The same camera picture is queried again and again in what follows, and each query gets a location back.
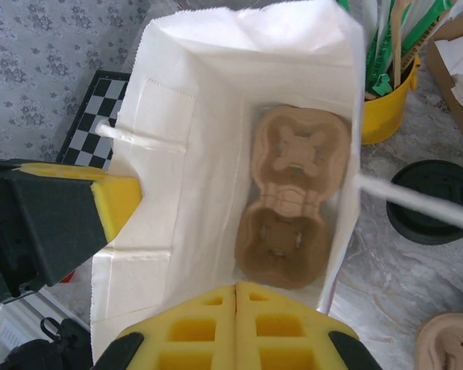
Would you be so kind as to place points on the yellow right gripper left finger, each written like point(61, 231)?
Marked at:
point(192, 339)

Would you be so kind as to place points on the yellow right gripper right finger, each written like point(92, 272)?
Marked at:
point(285, 339)

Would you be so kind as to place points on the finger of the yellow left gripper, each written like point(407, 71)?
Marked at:
point(54, 223)

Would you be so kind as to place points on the brown pulp cup carrier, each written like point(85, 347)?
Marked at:
point(292, 231)

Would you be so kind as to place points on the white paper bag flower print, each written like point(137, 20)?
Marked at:
point(200, 77)

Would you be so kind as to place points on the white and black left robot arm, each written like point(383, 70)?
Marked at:
point(34, 347)

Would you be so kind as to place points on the small red block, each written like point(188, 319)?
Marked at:
point(67, 276)

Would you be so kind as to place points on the black and grey chessboard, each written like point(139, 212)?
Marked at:
point(96, 112)

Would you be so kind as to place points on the stack of brown pulp cup carriers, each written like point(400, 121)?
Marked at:
point(447, 347)

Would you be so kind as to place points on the stack of black cup lids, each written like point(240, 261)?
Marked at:
point(423, 177)

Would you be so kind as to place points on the yellow plastic bucket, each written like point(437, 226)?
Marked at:
point(385, 115)

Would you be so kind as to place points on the brown cardboard tray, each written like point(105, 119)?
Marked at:
point(462, 127)

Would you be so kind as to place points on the wooden stirrer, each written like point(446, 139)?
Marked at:
point(400, 42)

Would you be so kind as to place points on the white wrapped straw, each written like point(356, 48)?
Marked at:
point(377, 23)

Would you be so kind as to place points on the white paper napkin pile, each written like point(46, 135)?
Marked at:
point(462, 61)

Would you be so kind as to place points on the green wrapped straw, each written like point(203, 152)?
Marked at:
point(427, 27)

